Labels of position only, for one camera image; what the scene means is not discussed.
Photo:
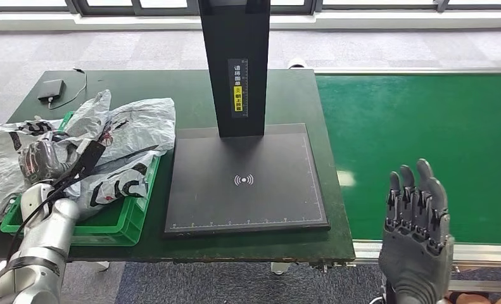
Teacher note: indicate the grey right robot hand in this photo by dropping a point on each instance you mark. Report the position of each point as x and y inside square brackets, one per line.
[418, 251]

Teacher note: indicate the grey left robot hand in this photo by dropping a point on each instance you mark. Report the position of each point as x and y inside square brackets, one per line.
[44, 161]

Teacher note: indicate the small plain grey parcel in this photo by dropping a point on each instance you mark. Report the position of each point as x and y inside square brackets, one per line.
[90, 113]

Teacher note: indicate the large grey parcel red print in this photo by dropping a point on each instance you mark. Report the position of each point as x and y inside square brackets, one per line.
[116, 184]

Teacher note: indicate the grey parcel small logos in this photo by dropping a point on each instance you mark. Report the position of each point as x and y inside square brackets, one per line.
[141, 126]

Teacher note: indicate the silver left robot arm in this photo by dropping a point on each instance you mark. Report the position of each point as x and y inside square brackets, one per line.
[44, 243]

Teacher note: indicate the green belt conveyor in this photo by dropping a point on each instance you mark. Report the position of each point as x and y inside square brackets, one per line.
[380, 126]

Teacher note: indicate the black inbound scanning machine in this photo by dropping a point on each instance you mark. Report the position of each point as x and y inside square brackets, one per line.
[242, 201]

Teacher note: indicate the black power bank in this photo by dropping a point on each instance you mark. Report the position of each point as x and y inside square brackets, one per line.
[51, 89]

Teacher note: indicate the person's foot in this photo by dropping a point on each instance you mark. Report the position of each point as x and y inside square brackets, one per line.
[476, 298]

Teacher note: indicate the green plastic crate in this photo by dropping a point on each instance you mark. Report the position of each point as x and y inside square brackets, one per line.
[116, 222]

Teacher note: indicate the white table foot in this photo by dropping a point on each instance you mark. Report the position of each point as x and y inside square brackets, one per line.
[102, 266]
[279, 268]

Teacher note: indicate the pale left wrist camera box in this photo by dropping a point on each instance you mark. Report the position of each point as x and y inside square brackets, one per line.
[88, 157]

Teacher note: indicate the aluminium conveyor support frame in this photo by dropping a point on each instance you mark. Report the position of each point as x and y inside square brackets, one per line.
[485, 285]

